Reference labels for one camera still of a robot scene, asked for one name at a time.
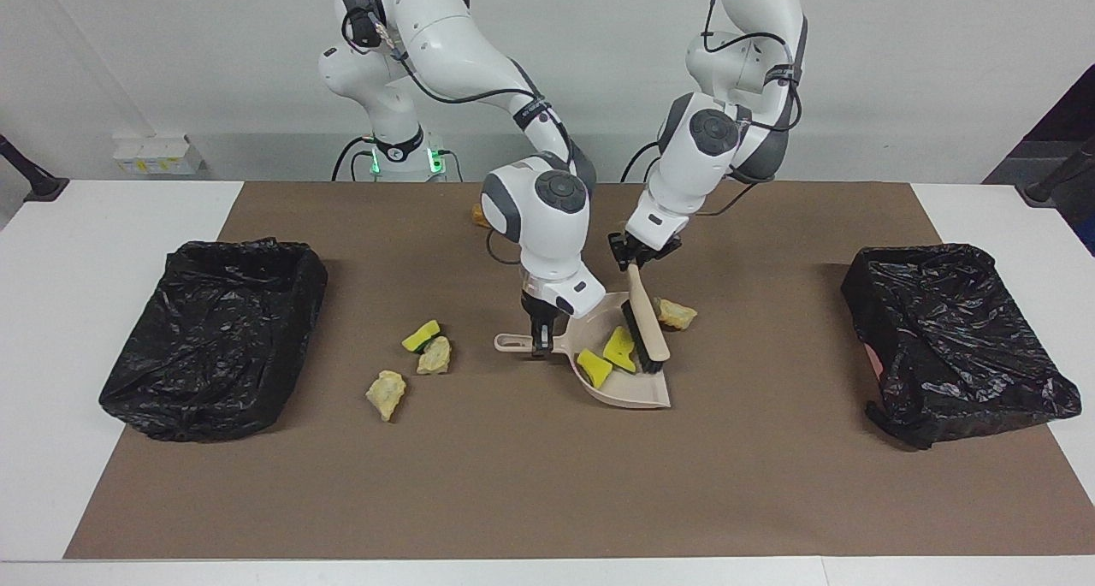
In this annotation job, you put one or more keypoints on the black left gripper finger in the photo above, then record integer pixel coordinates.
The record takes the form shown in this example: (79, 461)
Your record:
(618, 252)
(670, 248)

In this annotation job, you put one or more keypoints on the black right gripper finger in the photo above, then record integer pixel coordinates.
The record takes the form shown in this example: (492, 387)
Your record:
(551, 338)
(539, 340)

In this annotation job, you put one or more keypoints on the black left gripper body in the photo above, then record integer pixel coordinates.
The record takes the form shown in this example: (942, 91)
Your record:
(643, 248)

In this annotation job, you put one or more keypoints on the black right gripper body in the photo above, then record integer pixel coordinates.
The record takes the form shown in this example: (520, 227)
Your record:
(541, 310)

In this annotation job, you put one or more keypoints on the small yellow sponge piece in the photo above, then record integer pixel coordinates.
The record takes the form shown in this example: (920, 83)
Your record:
(593, 368)

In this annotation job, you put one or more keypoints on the beige angular foam chunk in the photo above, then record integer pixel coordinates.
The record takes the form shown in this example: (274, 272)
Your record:
(677, 314)

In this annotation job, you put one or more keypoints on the large yellow sponge piece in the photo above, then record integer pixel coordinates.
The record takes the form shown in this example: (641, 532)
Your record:
(620, 351)

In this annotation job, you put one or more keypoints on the beige hand brush black bristles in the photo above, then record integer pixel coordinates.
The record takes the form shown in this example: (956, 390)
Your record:
(648, 329)

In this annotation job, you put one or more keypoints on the beige plastic dustpan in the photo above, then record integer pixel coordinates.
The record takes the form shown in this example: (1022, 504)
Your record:
(629, 389)

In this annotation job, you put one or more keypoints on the beige crumbly foam chunk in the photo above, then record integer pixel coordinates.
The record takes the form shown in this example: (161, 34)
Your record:
(387, 395)
(435, 357)

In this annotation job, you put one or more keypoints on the yellow sponge with green side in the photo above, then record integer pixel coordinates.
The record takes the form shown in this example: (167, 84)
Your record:
(421, 335)

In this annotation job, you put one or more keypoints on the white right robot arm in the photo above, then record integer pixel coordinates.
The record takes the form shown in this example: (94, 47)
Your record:
(547, 218)

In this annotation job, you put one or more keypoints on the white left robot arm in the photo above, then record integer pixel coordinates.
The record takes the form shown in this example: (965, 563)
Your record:
(701, 150)

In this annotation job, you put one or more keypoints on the black bag lined pink bin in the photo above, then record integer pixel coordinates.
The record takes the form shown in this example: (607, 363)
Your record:
(949, 338)

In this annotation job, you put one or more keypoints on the black bag lined trash bin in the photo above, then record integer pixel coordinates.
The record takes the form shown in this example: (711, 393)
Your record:
(214, 338)

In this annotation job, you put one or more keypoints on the orange brown sponge lump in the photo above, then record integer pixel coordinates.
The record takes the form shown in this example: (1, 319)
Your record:
(479, 218)

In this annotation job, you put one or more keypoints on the brown table mat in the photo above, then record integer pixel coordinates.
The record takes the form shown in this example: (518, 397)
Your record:
(513, 483)

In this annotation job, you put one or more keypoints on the black stand foot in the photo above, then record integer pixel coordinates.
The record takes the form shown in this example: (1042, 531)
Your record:
(1056, 180)
(30, 175)

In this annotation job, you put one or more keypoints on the white wall socket box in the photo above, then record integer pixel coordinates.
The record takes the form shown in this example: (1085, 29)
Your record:
(158, 154)

